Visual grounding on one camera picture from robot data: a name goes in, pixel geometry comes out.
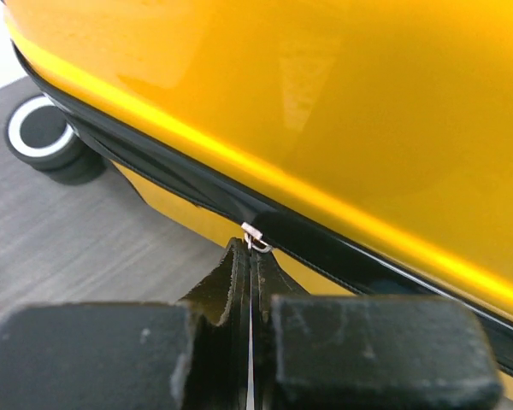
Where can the yellow cartoon hard-shell suitcase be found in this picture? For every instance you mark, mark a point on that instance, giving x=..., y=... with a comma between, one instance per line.
x=369, y=142

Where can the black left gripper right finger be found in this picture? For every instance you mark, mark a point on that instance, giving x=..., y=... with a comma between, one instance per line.
x=364, y=352

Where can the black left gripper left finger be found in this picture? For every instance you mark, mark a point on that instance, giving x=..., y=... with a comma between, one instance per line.
x=191, y=354

